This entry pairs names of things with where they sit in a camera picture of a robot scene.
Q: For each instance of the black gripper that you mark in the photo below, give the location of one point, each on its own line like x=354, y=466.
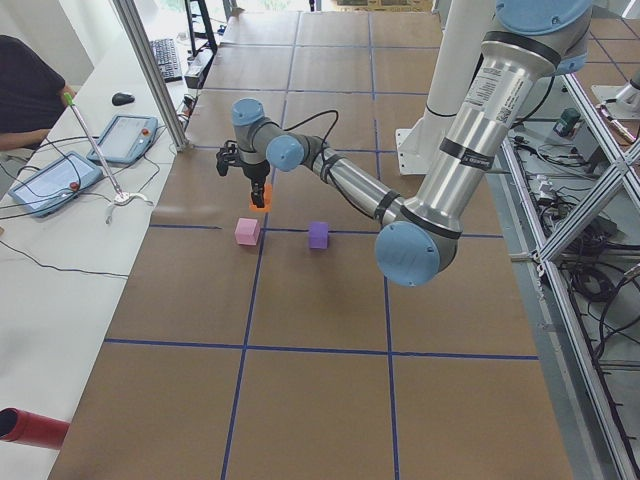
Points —
x=256, y=173

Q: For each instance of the orange foam cube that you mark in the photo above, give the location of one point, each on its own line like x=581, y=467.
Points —
x=268, y=200

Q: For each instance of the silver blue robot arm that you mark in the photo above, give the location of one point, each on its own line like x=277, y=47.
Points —
x=492, y=54

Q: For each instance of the pink foam cube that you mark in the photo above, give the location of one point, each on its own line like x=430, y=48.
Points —
x=247, y=231

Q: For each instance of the purple foam cube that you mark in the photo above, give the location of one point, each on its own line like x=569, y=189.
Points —
x=318, y=235

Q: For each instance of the silver rod green tip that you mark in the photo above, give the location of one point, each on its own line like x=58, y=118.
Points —
x=121, y=197

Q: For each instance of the far blue teach pendant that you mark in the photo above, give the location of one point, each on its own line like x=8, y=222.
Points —
x=126, y=138

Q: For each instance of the blue teach pendant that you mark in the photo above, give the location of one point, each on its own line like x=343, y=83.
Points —
x=49, y=189
x=126, y=138

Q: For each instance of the black computer mouse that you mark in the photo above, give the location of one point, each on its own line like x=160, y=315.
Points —
x=122, y=98

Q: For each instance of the black keyboard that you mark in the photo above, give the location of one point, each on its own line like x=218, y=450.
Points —
x=166, y=56

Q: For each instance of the near blue teach pendant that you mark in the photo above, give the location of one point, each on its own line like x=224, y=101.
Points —
x=49, y=189

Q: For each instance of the person in black shirt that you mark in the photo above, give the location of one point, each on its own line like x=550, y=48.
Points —
x=33, y=96

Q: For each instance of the red tube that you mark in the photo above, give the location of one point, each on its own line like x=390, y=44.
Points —
x=27, y=428

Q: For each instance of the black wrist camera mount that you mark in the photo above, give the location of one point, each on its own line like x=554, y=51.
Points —
x=228, y=156

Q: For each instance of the aluminium frame post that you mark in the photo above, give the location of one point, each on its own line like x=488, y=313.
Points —
x=134, y=28

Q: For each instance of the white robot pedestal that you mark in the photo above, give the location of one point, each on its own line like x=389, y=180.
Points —
x=420, y=145

